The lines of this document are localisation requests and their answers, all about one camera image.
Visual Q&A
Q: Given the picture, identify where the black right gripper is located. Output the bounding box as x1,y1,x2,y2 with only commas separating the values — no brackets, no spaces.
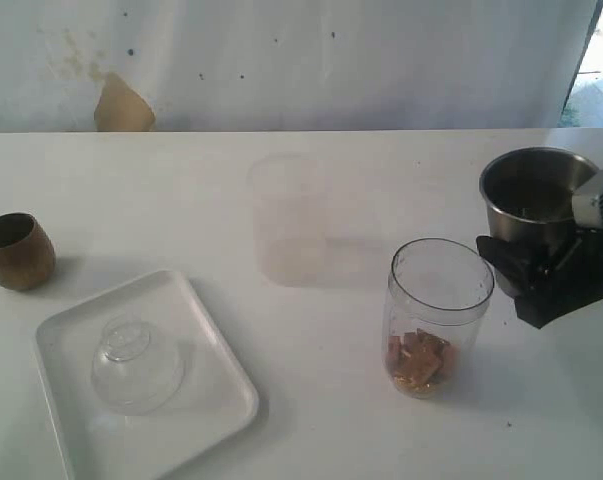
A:
476,229,603,329

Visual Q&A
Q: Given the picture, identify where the stainless steel tumbler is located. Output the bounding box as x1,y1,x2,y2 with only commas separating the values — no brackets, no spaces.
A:
479,147,599,252

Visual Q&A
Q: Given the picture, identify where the clear plastic shaker cup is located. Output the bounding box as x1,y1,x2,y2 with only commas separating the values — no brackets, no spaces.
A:
382,237,495,388

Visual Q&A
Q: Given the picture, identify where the clear dome strainer lid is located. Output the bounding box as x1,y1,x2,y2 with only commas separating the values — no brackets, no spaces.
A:
91,315,185,416

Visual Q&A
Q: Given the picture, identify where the brown wooden cup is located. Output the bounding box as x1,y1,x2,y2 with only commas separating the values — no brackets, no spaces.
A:
0,212,56,291

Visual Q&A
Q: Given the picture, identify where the frosted translucent plastic cup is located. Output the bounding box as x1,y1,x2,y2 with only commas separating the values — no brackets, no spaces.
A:
247,153,327,286

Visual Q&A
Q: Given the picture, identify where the white rectangular tray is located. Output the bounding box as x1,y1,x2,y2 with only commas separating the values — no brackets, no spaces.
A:
35,270,259,479

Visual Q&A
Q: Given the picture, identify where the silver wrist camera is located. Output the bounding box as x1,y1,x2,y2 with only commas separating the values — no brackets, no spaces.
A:
572,169,603,230

